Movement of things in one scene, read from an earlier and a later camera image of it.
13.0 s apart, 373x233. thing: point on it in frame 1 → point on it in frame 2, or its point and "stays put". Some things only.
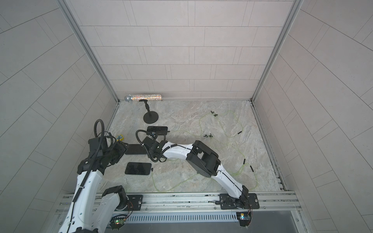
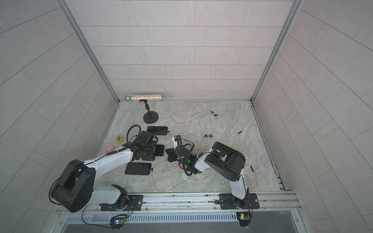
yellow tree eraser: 120,137 stays put
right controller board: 244,218 stays put
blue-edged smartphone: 138,168 stays put
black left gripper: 122,147 → 152,157
